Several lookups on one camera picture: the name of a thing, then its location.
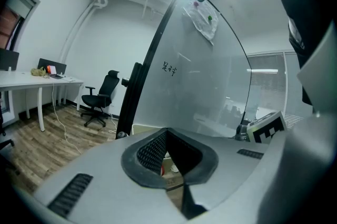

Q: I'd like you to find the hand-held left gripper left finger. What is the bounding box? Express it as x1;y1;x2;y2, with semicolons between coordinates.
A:
34;127;186;224

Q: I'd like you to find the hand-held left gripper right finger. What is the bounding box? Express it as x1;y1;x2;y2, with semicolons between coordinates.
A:
167;127;270;212

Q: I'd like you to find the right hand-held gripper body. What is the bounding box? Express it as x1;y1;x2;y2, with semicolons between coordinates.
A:
246;111;288;144

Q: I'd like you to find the black-framed glass whiteboard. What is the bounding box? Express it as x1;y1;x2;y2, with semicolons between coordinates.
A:
115;0;253;139

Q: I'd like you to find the black office chair with headrest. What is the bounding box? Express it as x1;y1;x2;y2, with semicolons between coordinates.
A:
80;69;121;128

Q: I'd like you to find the black mesh office chair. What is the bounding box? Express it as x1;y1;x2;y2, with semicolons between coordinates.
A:
0;101;15;155

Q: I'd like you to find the black desk divider panel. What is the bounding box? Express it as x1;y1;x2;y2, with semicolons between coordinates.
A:
0;48;20;72
37;58;67;76

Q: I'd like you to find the long white desk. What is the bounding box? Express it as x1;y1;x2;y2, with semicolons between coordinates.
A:
0;70;84;132

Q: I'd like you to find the crumpled printed paper sheet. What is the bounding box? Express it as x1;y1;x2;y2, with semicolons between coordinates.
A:
183;0;221;46

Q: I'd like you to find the olive cloth bag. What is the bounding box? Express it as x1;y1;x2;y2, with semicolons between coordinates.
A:
31;67;49;79

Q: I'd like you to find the person's black clothing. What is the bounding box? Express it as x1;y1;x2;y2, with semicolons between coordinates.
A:
265;0;337;105

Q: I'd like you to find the white cable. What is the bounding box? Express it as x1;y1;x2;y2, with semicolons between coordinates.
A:
107;112;119;134
51;82;82;155

